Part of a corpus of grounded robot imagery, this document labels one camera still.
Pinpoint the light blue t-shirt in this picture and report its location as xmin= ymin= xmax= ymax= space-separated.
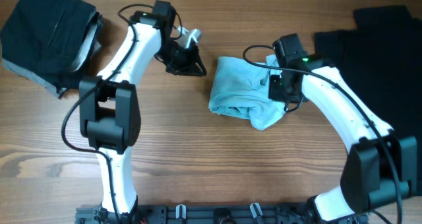
xmin=208 ymin=55 xmax=285 ymax=130

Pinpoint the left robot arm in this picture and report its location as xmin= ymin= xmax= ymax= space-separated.
xmin=78 ymin=1 xmax=207 ymax=223

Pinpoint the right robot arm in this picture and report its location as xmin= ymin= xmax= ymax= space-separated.
xmin=268 ymin=34 xmax=417 ymax=223

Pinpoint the folded white patterned garment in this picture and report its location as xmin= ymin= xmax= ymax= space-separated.
xmin=71 ymin=24 xmax=102 ymax=72

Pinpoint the black garment on right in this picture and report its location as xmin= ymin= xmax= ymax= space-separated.
xmin=313 ymin=5 xmax=422 ymax=198

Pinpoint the folded grey garment under stack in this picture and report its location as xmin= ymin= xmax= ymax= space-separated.
xmin=1 ymin=14 xmax=104 ymax=99

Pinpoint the right black cable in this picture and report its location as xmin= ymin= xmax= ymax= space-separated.
xmin=242 ymin=44 xmax=404 ymax=224

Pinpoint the black cable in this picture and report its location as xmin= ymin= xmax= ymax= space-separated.
xmin=242 ymin=44 xmax=404 ymax=224
xmin=61 ymin=3 xmax=184 ymax=224

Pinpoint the left black cable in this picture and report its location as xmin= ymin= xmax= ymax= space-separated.
xmin=61 ymin=3 xmax=184 ymax=224

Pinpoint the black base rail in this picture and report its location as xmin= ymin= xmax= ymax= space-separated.
xmin=75 ymin=202 xmax=369 ymax=224

